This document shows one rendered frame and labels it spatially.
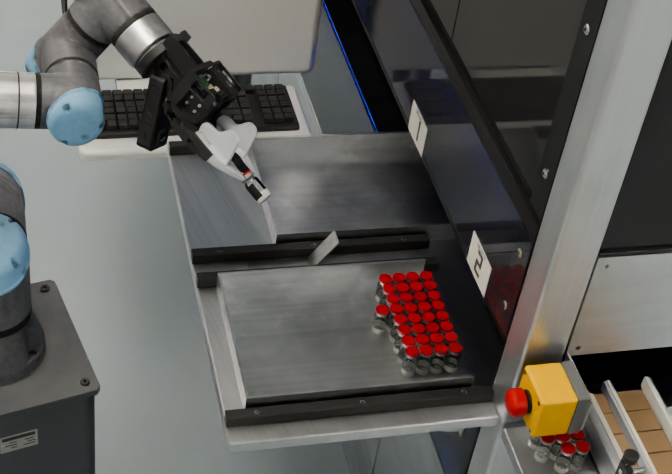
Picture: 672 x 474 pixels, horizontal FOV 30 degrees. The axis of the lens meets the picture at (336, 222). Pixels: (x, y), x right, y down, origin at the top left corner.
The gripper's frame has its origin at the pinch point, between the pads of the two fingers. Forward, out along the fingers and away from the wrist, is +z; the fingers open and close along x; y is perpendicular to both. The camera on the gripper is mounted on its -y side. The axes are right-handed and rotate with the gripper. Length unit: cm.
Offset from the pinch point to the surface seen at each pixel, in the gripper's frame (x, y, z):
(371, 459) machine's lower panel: 62, -62, 49
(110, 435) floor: 60, -114, 9
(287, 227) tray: 31.7, -21.1, 6.2
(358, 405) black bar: 3.7, -12.5, 35.3
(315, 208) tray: 38.6, -18.8, 6.3
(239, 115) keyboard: 60, -32, -19
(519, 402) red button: 4.9, 7.8, 48.4
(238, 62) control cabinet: 73, -32, -30
